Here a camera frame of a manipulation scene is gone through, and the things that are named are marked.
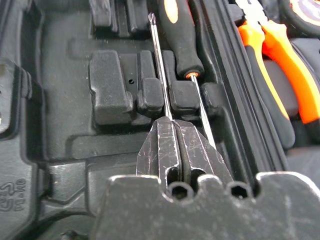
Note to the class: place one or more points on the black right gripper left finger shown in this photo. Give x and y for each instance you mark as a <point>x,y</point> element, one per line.
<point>160,150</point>

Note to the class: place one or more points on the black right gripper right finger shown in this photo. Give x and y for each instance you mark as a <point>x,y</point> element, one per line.
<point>200,155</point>

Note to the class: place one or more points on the Phillips screwdriver with steel shaft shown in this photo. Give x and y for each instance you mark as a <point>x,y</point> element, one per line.
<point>160,67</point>

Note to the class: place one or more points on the black plastic tool case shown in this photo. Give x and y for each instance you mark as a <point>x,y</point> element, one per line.
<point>62,100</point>

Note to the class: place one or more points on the black and orange tape measure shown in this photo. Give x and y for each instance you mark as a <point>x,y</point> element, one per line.
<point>303,15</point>

